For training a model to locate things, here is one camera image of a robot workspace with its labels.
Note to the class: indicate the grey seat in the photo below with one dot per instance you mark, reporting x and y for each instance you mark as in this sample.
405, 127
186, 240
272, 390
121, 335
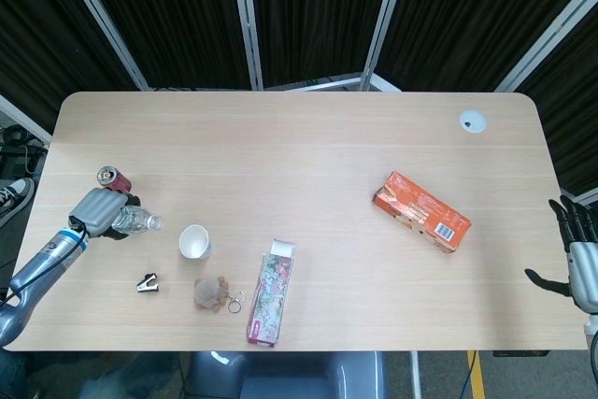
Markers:
289, 375

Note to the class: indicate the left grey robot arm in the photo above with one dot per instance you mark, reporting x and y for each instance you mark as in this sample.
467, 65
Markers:
42, 268

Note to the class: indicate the transparent plastic water bottle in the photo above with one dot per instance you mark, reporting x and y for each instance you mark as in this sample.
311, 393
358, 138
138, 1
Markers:
138, 221

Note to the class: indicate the black white sneaker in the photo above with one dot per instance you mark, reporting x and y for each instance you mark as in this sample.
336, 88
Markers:
16, 195

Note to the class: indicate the black staple remover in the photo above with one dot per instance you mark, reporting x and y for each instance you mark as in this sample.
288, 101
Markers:
148, 283

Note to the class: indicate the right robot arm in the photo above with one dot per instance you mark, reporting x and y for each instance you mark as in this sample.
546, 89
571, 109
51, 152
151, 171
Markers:
592, 324

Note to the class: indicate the white table leg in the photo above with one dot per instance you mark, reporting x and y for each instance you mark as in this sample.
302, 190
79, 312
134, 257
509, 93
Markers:
416, 375

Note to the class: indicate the white paper cup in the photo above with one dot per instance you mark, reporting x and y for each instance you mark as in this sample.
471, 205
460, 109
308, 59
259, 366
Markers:
194, 242

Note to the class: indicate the long floral pink box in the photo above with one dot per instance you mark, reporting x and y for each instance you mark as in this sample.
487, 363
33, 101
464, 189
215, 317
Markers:
273, 291

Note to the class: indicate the red soda can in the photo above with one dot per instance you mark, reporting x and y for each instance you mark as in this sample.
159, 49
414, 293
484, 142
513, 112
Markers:
114, 177

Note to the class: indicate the white partition frame post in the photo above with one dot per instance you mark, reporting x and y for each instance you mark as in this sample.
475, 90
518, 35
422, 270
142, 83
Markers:
551, 34
247, 20
100, 16
385, 20
23, 116

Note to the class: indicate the orange cardboard box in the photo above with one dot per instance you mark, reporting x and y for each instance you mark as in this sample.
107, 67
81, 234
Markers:
420, 209

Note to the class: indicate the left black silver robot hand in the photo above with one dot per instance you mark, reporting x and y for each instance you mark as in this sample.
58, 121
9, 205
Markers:
95, 212

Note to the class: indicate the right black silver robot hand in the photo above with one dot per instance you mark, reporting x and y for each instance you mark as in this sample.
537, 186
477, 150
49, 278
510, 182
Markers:
584, 273

